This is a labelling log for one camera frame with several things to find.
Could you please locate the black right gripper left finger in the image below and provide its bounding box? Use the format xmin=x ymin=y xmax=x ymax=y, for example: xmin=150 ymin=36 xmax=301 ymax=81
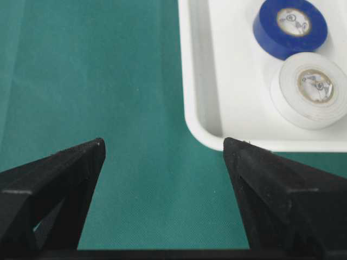
xmin=1 ymin=138 xmax=106 ymax=259

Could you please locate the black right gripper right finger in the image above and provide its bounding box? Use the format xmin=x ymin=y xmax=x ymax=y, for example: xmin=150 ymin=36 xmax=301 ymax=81
xmin=223 ymin=138 xmax=346 ymax=259

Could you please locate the white tape roll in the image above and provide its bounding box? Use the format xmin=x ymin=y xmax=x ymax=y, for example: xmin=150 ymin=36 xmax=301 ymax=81
xmin=270 ymin=52 xmax=346 ymax=130

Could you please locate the blue tape roll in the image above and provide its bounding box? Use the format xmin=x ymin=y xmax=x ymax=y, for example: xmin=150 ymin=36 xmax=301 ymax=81
xmin=253 ymin=1 xmax=328 ymax=60

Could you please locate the white plastic case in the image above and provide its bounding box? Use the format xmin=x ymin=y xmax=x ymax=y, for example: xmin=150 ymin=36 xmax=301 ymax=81
xmin=178 ymin=1 xmax=346 ymax=152

